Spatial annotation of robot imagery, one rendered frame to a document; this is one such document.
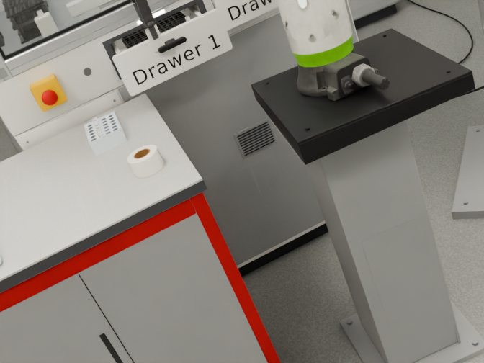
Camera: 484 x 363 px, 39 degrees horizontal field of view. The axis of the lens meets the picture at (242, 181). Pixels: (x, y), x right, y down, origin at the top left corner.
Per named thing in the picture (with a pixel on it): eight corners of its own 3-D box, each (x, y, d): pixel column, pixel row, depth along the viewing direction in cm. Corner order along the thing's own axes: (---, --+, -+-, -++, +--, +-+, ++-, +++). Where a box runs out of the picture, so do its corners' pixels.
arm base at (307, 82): (414, 83, 130) (408, 55, 127) (350, 117, 127) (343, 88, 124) (342, 58, 152) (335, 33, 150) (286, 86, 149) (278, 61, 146)
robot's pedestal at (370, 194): (490, 349, 173) (433, 91, 134) (383, 399, 171) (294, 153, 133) (433, 281, 198) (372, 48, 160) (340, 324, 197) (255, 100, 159)
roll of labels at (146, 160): (169, 163, 147) (162, 148, 145) (144, 181, 145) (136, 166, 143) (154, 156, 153) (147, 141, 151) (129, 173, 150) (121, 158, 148)
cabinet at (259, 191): (407, 198, 234) (348, -22, 194) (136, 340, 222) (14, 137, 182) (299, 109, 316) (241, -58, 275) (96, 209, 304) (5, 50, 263)
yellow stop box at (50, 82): (68, 101, 178) (55, 78, 174) (42, 114, 177) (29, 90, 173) (66, 96, 182) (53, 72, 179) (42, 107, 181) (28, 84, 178)
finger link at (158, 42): (155, 21, 164) (155, 22, 163) (166, 47, 168) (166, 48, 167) (143, 27, 164) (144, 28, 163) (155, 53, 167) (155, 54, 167)
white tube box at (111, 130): (127, 141, 164) (120, 127, 163) (95, 155, 164) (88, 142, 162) (119, 123, 175) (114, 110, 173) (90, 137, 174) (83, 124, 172)
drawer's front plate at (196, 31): (232, 48, 175) (218, 9, 169) (130, 97, 171) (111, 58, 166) (231, 47, 176) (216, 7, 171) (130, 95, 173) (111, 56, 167)
